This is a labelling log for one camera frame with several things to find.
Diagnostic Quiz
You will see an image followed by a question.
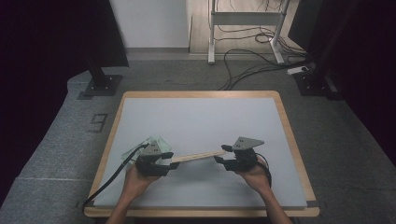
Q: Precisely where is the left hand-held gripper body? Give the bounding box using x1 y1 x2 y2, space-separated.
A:
134 140 164 177

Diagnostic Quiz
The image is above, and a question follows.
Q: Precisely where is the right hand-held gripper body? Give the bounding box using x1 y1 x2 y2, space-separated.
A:
228 136 265 173

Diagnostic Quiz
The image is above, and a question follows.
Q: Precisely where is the pale green cloth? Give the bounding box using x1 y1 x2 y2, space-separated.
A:
120 134 173 163

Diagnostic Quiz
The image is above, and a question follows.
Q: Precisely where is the white caterpillar picture book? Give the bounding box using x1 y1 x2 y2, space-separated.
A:
169 149 226 164

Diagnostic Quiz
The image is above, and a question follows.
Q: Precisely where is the person's right hand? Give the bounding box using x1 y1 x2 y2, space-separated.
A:
236 156 273 194

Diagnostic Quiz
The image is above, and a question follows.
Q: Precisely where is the person's left hand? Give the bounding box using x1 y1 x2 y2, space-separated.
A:
121 164 161 201

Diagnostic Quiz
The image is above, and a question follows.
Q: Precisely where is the wooden table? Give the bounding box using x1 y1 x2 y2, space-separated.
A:
83 90 320 218

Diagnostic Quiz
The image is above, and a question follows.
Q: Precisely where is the grey floor socket plate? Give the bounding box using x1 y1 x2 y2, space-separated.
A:
87 113 108 133

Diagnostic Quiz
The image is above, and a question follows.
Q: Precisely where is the white power strip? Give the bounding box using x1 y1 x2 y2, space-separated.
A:
286 65 309 76

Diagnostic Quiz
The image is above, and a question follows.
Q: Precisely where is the black curtain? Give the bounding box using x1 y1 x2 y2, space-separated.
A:
0 0 130 208
288 0 396 164

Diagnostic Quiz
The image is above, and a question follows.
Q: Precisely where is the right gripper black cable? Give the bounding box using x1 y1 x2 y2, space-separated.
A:
256 152 273 189

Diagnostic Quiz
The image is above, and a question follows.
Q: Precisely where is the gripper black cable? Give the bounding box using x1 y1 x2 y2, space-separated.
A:
256 152 273 189
81 143 150 214

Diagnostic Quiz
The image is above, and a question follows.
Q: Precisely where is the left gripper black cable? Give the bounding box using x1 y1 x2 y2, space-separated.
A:
81 143 150 214

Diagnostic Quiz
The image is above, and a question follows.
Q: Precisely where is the black table corner bracket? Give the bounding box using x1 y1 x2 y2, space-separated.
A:
76 200 95 210
305 200 327 210

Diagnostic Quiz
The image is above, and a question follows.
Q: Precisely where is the bundle of black floor cables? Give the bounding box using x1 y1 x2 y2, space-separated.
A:
216 0 312 91

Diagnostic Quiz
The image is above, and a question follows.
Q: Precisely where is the black stand with base plate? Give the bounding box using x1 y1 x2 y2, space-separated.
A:
292 0 346 101
81 54 123 97

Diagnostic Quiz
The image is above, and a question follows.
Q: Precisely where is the white desk frame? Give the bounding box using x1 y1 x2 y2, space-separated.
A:
207 0 292 65

